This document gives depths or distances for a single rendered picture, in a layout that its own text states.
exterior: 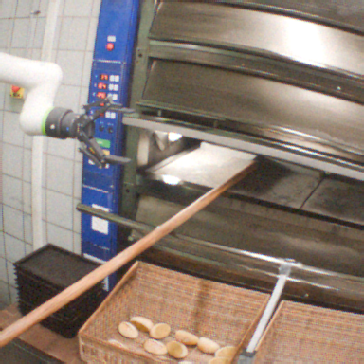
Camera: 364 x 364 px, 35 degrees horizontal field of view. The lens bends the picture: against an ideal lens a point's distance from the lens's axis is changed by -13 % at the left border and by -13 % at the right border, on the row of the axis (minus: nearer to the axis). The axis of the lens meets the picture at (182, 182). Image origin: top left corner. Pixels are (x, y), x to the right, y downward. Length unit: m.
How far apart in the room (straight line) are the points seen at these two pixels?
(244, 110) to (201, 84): 0.18
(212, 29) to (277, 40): 0.24
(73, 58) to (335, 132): 1.07
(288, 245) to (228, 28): 0.79
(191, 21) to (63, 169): 0.83
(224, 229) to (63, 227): 0.72
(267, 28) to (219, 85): 0.30
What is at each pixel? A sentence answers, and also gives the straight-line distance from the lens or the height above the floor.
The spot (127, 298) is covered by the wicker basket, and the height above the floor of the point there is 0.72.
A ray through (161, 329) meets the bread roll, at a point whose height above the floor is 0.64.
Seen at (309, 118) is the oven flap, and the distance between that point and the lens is 2.04.
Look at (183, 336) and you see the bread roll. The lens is 2.34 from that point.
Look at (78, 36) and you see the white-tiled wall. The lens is 2.41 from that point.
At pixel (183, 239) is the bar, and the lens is 1.89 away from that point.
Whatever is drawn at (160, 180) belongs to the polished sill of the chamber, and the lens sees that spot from 2.31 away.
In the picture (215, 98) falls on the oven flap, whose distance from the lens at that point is 2.14.
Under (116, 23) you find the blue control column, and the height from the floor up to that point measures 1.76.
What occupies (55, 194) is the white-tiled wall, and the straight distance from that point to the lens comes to 2.60.
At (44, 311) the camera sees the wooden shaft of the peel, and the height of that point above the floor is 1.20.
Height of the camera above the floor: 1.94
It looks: 19 degrees down
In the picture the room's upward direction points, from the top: 6 degrees clockwise
